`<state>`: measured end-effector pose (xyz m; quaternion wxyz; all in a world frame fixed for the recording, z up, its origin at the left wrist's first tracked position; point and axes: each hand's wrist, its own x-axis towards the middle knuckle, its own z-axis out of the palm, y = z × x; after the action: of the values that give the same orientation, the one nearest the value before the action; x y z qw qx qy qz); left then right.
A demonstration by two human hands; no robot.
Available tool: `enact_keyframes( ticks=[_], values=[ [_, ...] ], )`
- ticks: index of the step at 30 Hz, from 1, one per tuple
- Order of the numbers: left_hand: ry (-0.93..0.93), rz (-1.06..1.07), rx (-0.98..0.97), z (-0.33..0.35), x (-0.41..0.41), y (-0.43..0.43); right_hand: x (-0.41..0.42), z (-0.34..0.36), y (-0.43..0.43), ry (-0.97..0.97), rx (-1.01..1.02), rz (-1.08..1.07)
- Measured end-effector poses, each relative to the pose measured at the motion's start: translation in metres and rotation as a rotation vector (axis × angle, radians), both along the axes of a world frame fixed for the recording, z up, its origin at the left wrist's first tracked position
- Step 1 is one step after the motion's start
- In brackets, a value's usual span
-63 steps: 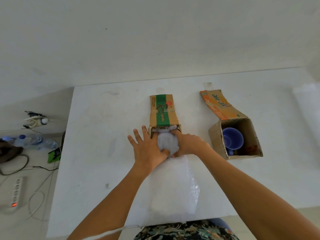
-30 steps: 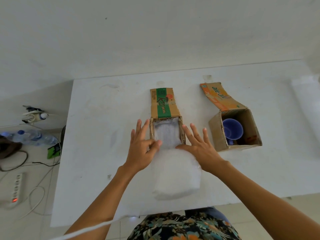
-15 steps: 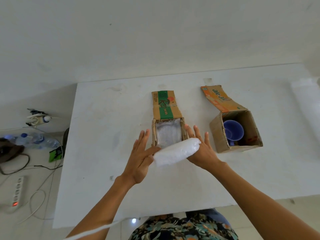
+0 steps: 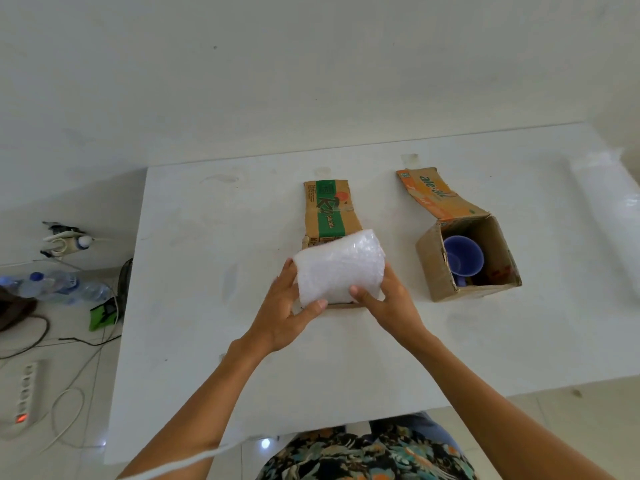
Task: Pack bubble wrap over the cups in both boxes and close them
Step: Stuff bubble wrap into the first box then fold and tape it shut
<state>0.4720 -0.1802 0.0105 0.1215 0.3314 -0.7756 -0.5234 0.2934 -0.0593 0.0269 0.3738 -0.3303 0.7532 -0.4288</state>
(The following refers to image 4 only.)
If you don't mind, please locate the person's right hand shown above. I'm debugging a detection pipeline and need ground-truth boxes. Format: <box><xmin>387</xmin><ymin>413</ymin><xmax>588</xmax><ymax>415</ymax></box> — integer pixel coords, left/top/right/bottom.
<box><xmin>349</xmin><ymin>262</ymin><xmax>434</xmax><ymax>353</ymax></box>

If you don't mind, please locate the person's left hand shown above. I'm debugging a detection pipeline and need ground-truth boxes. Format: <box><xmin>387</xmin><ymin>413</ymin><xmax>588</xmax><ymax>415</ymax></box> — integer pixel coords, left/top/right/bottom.
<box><xmin>242</xmin><ymin>258</ymin><xmax>329</xmax><ymax>355</ymax></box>

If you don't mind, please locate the white bubble wrap bundle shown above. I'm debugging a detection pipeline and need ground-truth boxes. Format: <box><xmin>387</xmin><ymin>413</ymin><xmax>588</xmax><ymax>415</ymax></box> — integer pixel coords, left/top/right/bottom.
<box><xmin>293</xmin><ymin>228</ymin><xmax>387</xmax><ymax>306</ymax></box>

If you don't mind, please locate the person's left forearm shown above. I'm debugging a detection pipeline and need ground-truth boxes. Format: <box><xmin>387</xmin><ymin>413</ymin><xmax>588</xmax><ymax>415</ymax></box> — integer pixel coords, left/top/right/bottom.
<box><xmin>117</xmin><ymin>339</ymin><xmax>282</xmax><ymax>480</ymax></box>

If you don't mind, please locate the person's right forearm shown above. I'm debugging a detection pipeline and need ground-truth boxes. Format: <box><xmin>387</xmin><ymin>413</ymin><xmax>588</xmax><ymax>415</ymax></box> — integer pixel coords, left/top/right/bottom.
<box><xmin>399</xmin><ymin>334</ymin><xmax>640</xmax><ymax>480</ymax></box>

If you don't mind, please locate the orange print cardboard box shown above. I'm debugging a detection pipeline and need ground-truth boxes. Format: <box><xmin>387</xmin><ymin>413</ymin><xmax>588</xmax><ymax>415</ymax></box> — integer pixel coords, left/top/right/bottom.
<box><xmin>397</xmin><ymin>168</ymin><xmax>523</xmax><ymax>303</ymax></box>

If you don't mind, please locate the green print cardboard box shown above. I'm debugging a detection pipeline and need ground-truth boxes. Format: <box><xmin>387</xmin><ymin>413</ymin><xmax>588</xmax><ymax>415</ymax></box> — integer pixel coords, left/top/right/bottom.
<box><xmin>299</xmin><ymin>179</ymin><xmax>367</xmax><ymax>310</ymax></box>

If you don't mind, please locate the blue plastic cup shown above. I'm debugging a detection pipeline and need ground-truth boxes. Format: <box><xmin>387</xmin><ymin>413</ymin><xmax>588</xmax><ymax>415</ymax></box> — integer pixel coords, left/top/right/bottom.
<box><xmin>443</xmin><ymin>236</ymin><xmax>485</xmax><ymax>288</ymax></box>

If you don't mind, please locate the person's floral patterned clothing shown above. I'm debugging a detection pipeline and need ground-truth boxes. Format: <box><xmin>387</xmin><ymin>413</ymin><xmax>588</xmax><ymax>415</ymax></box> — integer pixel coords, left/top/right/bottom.
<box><xmin>256</xmin><ymin>412</ymin><xmax>479</xmax><ymax>480</ymax></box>

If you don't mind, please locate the black chair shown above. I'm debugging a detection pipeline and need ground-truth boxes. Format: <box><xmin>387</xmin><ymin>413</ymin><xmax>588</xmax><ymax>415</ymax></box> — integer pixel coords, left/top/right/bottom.
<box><xmin>118</xmin><ymin>257</ymin><xmax>134</xmax><ymax>323</ymax></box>

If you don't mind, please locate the green packet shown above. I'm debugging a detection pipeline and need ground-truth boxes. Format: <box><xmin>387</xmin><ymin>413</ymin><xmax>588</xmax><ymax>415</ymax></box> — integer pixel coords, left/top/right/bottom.
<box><xmin>89</xmin><ymin>301</ymin><xmax>121</xmax><ymax>332</ymax></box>

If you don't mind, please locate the clear plastic water bottle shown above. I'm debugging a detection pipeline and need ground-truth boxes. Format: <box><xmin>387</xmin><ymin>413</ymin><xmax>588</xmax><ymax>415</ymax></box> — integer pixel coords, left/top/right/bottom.
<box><xmin>0</xmin><ymin>272</ymin><xmax>57</xmax><ymax>301</ymax></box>
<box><xmin>54</xmin><ymin>278</ymin><xmax>113</xmax><ymax>304</ymax></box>

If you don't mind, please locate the white and black device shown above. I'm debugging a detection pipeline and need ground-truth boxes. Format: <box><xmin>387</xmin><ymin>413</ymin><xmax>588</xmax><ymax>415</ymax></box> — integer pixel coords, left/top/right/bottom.
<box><xmin>41</xmin><ymin>221</ymin><xmax>107</xmax><ymax>259</ymax></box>

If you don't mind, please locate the clear bubble wrap roll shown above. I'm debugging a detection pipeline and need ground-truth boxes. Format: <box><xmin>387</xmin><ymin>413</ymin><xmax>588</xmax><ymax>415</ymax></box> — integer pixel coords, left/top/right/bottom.
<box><xmin>569</xmin><ymin>148</ymin><xmax>640</xmax><ymax>298</ymax></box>

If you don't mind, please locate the brown bag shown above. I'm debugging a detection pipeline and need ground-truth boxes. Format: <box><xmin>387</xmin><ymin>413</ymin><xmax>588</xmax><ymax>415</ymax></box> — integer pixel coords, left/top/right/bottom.
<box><xmin>0</xmin><ymin>287</ymin><xmax>40</xmax><ymax>333</ymax></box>

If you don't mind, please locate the white power strip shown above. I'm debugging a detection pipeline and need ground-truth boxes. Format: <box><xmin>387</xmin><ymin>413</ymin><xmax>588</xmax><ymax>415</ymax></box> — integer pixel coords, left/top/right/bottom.
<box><xmin>0</xmin><ymin>361</ymin><xmax>51</xmax><ymax>439</ymax></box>

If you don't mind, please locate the white cord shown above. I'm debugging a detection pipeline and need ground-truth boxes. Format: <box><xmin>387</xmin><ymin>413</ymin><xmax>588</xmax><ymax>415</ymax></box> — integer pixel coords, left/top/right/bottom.
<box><xmin>119</xmin><ymin>433</ymin><xmax>247</xmax><ymax>480</ymax></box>

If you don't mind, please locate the black cable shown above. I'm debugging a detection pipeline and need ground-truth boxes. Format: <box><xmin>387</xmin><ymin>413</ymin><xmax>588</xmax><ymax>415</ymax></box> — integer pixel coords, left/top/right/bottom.
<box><xmin>0</xmin><ymin>315</ymin><xmax>123</xmax><ymax>360</ymax></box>

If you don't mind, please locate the white cable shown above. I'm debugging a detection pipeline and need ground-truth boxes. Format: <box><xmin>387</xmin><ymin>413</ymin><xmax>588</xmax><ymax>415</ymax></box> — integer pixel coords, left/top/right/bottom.
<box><xmin>39</xmin><ymin>282</ymin><xmax>124</xmax><ymax>453</ymax></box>

